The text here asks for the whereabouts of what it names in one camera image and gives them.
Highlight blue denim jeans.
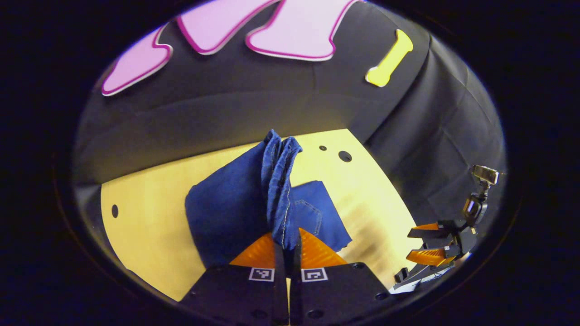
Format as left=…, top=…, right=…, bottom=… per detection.
left=184, top=129, right=353, bottom=268

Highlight black backdrop cloth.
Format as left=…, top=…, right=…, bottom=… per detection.
left=72, top=0, right=507, bottom=236

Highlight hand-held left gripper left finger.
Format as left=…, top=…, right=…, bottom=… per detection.
left=180, top=232, right=290, bottom=325

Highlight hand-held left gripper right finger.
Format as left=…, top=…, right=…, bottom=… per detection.
left=290, top=227, right=400, bottom=325

